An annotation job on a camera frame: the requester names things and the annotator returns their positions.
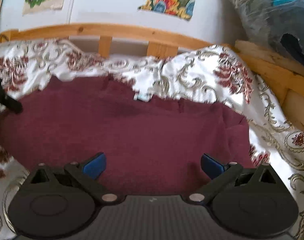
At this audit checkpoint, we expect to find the maroon long-sleeve top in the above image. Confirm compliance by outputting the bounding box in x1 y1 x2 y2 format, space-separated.
0 76 253 194

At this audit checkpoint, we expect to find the white floral bedspread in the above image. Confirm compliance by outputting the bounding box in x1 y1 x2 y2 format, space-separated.
0 40 304 239

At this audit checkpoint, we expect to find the plastic-wrapped blue bedding bag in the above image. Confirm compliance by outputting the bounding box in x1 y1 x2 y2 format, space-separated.
230 0 304 66

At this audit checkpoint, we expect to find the wooden bed frame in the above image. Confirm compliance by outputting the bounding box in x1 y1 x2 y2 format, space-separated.
0 23 304 128

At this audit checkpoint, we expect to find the white wall pipe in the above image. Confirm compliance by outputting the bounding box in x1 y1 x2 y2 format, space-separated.
67 0 80 25

